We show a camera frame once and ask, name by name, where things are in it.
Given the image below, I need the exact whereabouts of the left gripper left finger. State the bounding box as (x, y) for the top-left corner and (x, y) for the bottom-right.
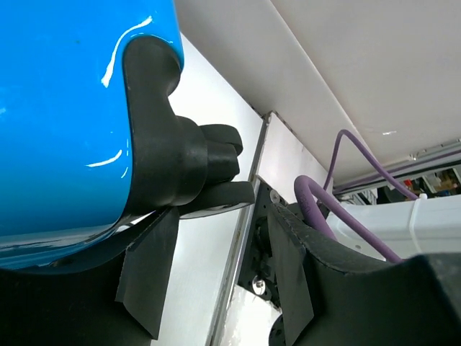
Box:
(1, 208), (179, 345)

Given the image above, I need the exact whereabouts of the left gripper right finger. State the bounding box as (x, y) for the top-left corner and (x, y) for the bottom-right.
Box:
(267, 205), (460, 345)

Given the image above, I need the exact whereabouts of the blue kids suitcase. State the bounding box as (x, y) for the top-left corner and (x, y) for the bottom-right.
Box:
(1, 1), (254, 270)

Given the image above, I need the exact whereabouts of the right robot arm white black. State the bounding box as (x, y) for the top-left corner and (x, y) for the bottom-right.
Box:
(341, 195), (460, 258)

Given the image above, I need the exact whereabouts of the metal base rail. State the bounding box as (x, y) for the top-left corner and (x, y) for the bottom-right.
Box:
(205, 110), (292, 346)

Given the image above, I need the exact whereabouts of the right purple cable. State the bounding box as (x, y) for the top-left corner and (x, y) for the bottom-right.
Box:
(293, 128), (421, 264)

